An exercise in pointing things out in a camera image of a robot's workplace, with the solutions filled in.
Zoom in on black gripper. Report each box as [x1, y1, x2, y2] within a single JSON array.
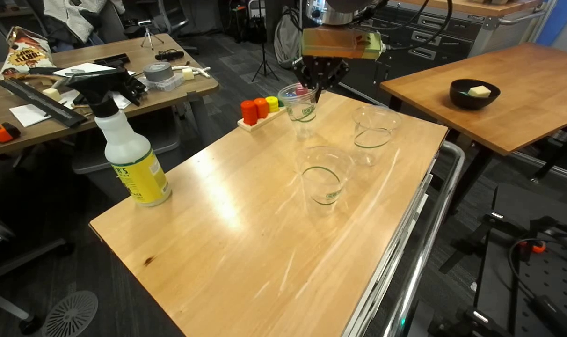
[[292, 54, 352, 105]]

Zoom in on clear plastic cup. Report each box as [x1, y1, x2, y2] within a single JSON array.
[[277, 82, 322, 140], [296, 144, 356, 211], [352, 106, 403, 166]]

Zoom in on orange toy block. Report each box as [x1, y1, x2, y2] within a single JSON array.
[[253, 97, 272, 119]]

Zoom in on white round fan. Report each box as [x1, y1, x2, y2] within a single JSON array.
[[272, 5, 303, 67]]

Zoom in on colourful stacking toy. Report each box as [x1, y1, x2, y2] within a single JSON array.
[[236, 105, 287, 134]]

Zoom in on black tripod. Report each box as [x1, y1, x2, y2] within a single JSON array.
[[251, 0, 287, 84]]

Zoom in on red toy block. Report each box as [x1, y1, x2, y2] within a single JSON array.
[[240, 99, 262, 127]]

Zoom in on black drawer cabinet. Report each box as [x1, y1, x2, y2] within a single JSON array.
[[356, 3, 485, 67]]

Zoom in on long wooden desk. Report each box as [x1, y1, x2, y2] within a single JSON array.
[[0, 33, 221, 157]]

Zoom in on black remote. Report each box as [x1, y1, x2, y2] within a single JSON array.
[[154, 48, 187, 63]]

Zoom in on gray round container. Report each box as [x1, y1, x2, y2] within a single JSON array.
[[142, 60, 176, 86]]

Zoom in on black bowl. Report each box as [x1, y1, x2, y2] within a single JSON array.
[[449, 76, 504, 112]]

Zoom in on pale food in bowl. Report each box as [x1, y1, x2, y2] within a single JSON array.
[[466, 84, 494, 99]]

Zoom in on spray bottle with yellow label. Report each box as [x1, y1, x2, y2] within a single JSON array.
[[62, 65, 174, 209]]

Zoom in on wooden side table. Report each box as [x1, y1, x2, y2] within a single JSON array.
[[380, 41, 567, 157]]

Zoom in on white jacket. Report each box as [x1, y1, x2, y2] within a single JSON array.
[[41, 0, 129, 43]]

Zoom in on orange clamp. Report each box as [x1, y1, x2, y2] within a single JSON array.
[[520, 239, 549, 256]]

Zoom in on long black bar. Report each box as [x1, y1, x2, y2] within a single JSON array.
[[0, 78, 90, 129]]

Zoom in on white paper note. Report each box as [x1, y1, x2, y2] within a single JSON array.
[[8, 103, 53, 129]]

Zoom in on chip bag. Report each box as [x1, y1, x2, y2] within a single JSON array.
[[0, 24, 58, 80]]

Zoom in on orange and black tool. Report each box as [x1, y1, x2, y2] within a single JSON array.
[[0, 121, 23, 146]]

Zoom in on office chair base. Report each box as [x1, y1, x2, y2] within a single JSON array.
[[0, 204, 75, 333]]

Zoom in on white cable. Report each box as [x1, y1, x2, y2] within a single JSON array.
[[169, 63, 214, 80]]

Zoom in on black metal stand frame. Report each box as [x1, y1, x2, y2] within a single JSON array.
[[429, 185, 567, 337]]

